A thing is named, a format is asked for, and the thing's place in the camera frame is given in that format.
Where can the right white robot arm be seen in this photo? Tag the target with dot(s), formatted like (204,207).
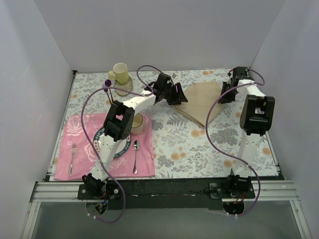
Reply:
(255,120)

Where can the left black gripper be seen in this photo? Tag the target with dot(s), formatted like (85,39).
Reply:
(173,92)

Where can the purple plastic spoon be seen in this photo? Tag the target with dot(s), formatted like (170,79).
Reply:
(108,83)

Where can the beige cloth napkin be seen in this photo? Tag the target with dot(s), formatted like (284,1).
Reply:
(201,97)

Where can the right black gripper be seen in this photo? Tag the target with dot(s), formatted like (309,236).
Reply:
(226,94)

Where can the cream mug dark rim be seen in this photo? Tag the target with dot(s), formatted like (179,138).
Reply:
(138,124)

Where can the white plate teal rim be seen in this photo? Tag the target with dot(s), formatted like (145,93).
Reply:
(123,147)

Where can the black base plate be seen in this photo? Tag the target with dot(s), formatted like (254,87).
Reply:
(221,190)
(107,191)

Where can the yellow mug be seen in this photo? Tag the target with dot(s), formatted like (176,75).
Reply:
(119,73)

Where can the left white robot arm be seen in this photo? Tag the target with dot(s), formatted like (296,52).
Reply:
(118,125)

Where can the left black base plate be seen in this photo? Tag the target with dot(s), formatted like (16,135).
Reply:
(107,191)

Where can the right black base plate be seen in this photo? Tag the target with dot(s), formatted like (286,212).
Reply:
(221,190)

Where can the aluminium frame rail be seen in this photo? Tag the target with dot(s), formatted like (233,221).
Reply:
(270,190)

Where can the purple plastic fork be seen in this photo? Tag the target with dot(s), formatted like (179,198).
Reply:
(105,88)

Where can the round woven coaster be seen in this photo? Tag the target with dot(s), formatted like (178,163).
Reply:
(123,89)

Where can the silver metal spoon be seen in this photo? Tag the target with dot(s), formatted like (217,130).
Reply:
(136,148)

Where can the silver metal fork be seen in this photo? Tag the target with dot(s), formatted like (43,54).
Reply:
(74,150)

